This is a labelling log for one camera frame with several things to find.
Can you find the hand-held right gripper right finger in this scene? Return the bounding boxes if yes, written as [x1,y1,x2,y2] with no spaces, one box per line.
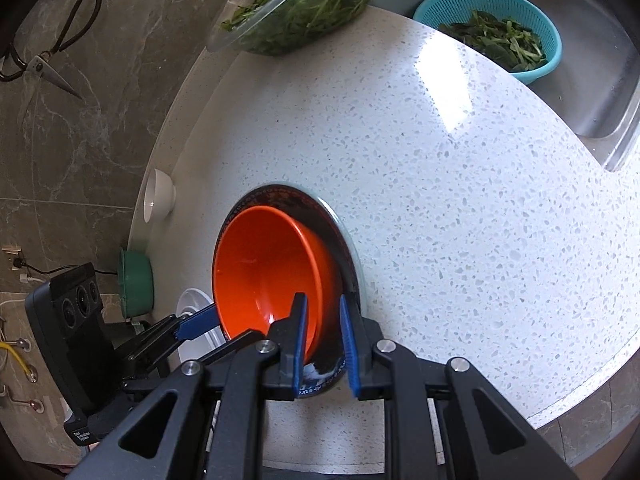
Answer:
[339,294,577,480]

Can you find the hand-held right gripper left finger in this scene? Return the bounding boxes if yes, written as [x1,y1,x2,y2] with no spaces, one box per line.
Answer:
[65,292,309,480]

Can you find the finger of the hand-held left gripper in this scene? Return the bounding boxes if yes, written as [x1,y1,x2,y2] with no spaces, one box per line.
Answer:
[120,305,221,381]
[131,313,187,356]

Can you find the white plate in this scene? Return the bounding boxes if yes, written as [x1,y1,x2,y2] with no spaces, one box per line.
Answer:
[177,287,224,361]

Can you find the orange bowl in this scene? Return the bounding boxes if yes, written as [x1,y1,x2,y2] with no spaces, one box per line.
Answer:
[212,205,342,361]

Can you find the blue patterned bowl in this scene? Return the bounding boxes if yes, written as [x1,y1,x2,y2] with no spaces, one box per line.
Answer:
[220,182,362,398]

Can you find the green bowl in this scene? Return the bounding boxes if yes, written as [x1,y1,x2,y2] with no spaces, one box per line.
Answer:
[117,247,154,317]

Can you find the small white bowl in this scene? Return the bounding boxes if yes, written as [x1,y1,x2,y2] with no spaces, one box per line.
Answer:
[142,169,176,223]

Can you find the clear glass bowl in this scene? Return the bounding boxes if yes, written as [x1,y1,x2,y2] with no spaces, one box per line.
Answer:
[207,0,376,56]

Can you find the green leafy vegetables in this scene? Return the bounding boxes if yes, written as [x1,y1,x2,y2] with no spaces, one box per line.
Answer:
[222,0,373,55]

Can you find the cut green vegetables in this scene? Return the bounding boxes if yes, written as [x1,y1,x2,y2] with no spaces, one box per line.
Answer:
[440,10,546,72]

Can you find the teal plastic colander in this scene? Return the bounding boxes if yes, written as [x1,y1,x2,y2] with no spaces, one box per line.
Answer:
[413,0,563,85]

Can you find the stainless steel sink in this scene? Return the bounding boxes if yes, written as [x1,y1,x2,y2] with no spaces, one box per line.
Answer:
[372,0,640,171]

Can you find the yellow hose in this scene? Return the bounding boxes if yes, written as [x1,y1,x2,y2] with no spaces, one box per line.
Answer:
[0,342,37,383]

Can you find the wall socket with plugs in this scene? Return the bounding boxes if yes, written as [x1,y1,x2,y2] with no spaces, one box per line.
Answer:
[1,244,37,286]

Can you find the black handled scissors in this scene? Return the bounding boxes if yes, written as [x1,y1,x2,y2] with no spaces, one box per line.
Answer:
[0,0,103,101]

